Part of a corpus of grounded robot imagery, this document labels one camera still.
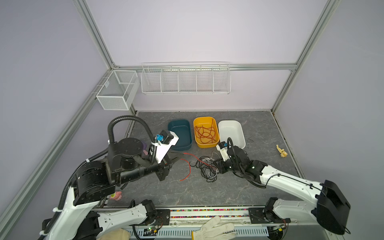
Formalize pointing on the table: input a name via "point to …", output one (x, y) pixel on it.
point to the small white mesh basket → (116, 92)
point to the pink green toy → (117, 196)
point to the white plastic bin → (231, 129)
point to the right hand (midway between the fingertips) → (214, 163)
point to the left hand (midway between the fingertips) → (179, 158)
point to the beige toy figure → (283, 153)
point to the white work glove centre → (209, 231)
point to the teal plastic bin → (182, 129)
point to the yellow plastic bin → (206, 122)
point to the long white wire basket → (186, 78)
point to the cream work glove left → (117, 234)
